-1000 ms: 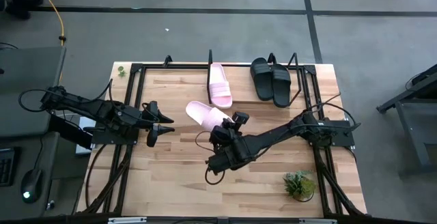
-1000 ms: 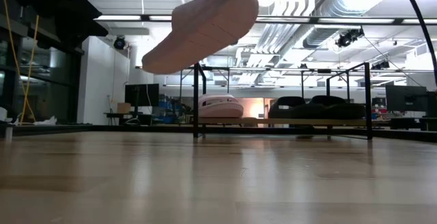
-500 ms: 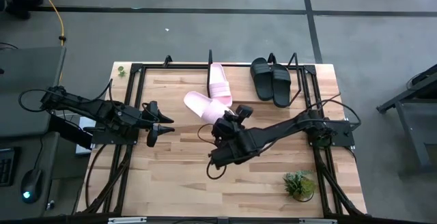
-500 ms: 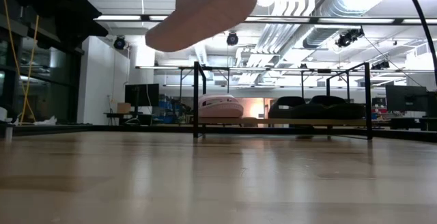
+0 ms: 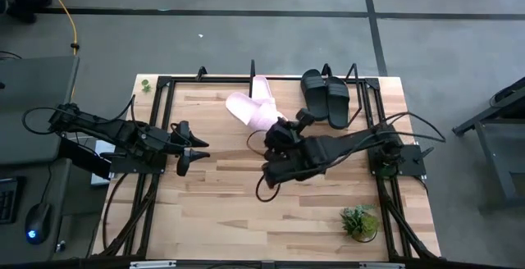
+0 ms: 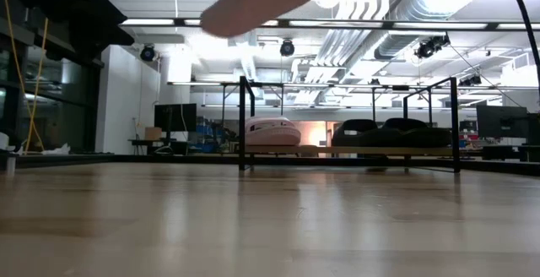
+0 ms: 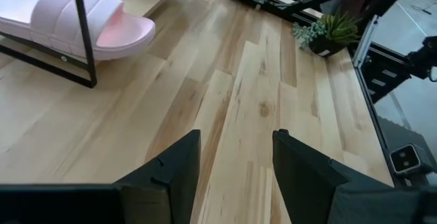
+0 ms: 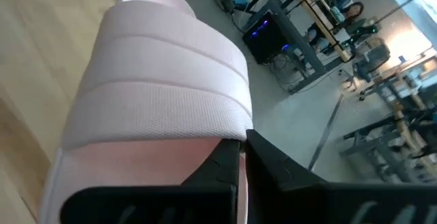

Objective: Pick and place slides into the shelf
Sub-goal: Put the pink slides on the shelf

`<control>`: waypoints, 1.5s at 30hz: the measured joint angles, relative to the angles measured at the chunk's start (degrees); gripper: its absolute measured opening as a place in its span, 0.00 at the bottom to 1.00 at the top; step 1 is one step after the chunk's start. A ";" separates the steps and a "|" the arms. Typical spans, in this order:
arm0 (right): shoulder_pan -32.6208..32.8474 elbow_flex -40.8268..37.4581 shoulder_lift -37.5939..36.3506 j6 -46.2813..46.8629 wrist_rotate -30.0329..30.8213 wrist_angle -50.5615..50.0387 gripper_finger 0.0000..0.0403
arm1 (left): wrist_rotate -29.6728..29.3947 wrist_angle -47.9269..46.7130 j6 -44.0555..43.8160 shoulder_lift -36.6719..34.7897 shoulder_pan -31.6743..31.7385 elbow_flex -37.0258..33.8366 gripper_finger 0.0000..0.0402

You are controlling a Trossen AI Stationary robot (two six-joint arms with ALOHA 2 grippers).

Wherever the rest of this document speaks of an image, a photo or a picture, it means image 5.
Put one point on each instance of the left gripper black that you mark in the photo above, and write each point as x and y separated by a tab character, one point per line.
180	144

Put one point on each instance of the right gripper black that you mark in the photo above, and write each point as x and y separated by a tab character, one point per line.
283	158

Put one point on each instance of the pink rubber slide sandal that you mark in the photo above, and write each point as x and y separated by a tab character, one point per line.
261	88
246	109

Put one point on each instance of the black rubber slide sandal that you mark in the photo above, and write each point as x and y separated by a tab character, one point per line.
313	92
338	105

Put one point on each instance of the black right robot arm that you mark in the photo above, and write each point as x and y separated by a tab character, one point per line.
348	144

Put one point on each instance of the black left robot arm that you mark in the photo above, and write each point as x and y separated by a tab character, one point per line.
123	135

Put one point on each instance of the white flat box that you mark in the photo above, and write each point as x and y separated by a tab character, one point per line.
100	146

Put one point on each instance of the small green potted plant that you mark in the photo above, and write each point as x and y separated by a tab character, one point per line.
361	224

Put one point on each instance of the dark grey desk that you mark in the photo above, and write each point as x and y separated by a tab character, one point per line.
57	228

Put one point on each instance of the small metal knob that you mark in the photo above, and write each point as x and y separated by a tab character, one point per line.
60	246

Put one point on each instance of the light grey desk top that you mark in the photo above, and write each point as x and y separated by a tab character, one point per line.
33	109

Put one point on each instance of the black computer mouse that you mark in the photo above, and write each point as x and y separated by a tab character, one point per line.
37	224

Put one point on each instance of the black keyboard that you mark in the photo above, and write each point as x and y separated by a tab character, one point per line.
9	199

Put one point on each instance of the wooden shelf with black frame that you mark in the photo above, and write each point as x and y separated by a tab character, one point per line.
293	97

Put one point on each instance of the black aluminium rig frame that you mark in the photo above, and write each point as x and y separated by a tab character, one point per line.
205	80

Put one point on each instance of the dark metal table frame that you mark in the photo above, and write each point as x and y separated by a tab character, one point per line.
492	112

